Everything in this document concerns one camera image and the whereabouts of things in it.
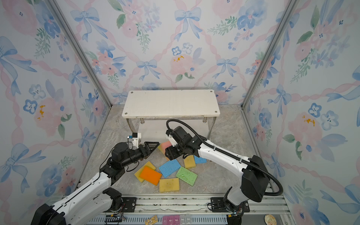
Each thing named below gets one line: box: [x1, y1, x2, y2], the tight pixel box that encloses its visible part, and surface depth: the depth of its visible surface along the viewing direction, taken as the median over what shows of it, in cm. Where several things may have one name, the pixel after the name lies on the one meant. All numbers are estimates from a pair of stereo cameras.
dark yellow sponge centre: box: [183, 154, 196, 169], surface depth 89 cm
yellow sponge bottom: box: [159, 177, 180, 193], surface depth 81 cm
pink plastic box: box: [162, 215, 180, 225], surface depth 70 cm
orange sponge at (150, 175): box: [139, 165, 163, 186], surface depth 85 cm
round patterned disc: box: [264, 213, 278, 225], surface depth 72 cm
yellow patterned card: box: [144, 215, 158, 225], surface depth 70 cm
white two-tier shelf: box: [121, 89, 221, 146], surface depth 76 cm
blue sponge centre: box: [158, 158, 181, 178], surface depth 87 cm
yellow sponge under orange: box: [134, 160, 157, 183], surface depth 87 cm
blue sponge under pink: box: [193, 154, 208, 165], surface depth 90 cm
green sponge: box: [175, 166, 199, 187], surface depth 84 cm
